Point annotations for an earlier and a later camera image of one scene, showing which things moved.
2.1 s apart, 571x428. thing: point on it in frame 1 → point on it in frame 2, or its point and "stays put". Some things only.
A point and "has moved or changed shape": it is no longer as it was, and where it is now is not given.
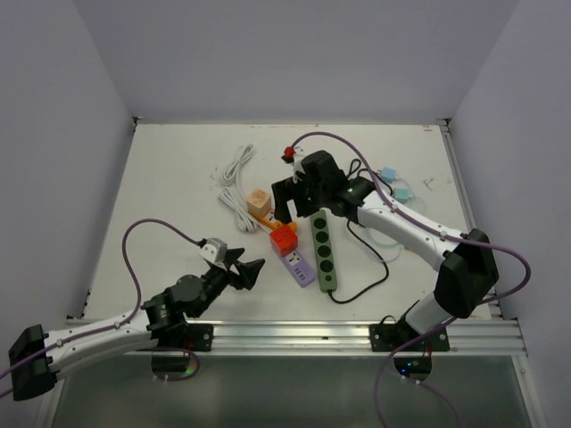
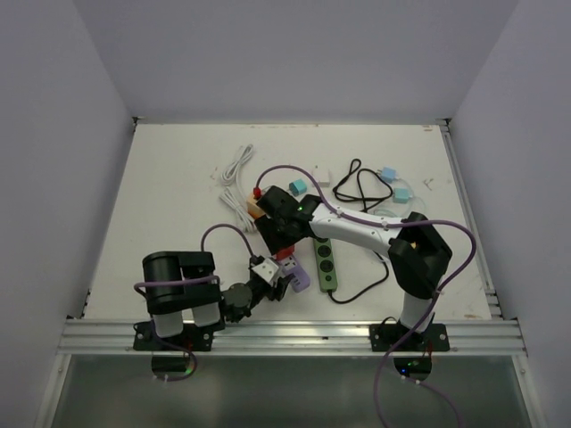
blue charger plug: (387, 174) stays put
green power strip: (325, 251) stays put
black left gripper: (248, 272) → (279, 292)
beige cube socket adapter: (259, 201) stays put
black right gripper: (284, 192) → (273, 242)
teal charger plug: (401, 195) stays put
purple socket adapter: (300, 267) has moved or changed shape
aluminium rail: (351, 339) stays put
